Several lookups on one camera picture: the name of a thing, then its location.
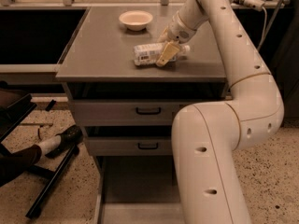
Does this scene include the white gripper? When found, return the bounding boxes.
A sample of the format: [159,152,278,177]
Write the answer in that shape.
[156,13,196,67]

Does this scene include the blue plastic bottle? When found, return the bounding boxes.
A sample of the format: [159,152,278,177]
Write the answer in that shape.
[134,42,191,66]

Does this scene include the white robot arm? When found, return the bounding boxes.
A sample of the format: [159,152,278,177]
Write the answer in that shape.
[159,0,284,224]

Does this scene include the grey drawer cabinet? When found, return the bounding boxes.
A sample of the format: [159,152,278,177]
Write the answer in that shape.
[55,5,230,224]

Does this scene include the grey top drawer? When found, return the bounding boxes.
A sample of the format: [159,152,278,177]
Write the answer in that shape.
[67,82,201,126]

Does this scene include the grey drawer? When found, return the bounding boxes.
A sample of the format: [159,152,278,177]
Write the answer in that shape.
[93,156,185,224]
[67,82,201,126]
[84,125,172,156]

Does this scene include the grey middle drawer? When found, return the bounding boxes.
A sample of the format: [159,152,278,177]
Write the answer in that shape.
[84,125,172,156]

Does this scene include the grey bottom drawer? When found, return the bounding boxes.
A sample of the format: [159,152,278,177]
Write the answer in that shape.
[93,156,185,224]

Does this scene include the white bowl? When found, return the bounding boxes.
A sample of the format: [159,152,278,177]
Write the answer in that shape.
[119,10,153,31]

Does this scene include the white power strip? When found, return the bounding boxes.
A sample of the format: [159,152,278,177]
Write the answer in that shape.
[235,0,264,11]

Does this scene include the dark cabinet at right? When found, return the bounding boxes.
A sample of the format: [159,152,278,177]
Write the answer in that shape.
[272,5,299,119]

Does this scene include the black shoe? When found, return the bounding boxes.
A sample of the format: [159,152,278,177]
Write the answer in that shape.
[46,125,83,159]

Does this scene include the person's leg brown trousers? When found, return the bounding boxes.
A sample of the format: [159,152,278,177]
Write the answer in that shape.
[0,135,62,187]

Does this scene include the black top drawer handle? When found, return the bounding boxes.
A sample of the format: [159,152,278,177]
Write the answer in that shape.
[135,107,162,115]

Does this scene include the black drawer handle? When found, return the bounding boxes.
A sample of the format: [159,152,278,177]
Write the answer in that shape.
[135,107,162,115]
[137,143,159,150]

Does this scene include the white cable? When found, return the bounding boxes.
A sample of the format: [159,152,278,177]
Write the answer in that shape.
[255,7,269,53]

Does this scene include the black middle drawer handle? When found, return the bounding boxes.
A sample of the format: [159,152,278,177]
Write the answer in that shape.
[137,143,159,150]

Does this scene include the grey side rail bench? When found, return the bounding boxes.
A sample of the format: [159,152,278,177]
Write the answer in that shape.
[0,64,60,85]

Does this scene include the black chair frame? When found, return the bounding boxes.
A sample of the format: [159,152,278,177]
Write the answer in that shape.
[0,85,78,218]

